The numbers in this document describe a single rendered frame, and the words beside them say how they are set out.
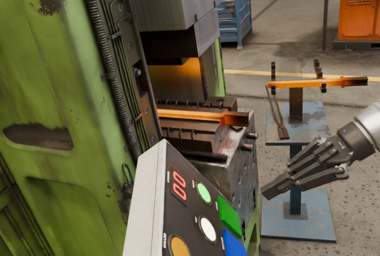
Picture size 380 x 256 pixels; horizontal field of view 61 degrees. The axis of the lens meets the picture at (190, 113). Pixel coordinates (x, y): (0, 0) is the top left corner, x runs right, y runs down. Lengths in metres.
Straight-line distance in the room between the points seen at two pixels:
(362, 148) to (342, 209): 1.56
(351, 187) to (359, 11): 2.66
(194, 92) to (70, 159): 0.68
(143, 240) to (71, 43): 0.42
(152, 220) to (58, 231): 0.82
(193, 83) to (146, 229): 0.95
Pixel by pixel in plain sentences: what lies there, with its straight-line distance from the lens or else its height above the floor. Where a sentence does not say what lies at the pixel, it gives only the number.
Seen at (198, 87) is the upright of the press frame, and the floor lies 1.00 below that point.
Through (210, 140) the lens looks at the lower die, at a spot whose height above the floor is 0.98.
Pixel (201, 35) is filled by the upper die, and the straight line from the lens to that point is 0.96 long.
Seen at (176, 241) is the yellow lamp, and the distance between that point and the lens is 0.54.
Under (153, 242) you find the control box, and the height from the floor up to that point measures 1.20.
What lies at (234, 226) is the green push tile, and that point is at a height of 1.01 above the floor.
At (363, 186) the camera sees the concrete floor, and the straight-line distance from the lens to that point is 2.42.
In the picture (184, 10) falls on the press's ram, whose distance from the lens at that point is 0.86.
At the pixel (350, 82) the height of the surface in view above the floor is 0.93.
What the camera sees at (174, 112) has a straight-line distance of 1.22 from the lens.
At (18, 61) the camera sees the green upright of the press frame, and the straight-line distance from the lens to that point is 0.96.
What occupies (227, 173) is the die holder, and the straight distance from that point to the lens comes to 1.09.
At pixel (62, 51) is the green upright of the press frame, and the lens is 0.76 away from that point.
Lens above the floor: 1.58
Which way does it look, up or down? 29 degrees down
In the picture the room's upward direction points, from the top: 10 degrees counter-clockwise
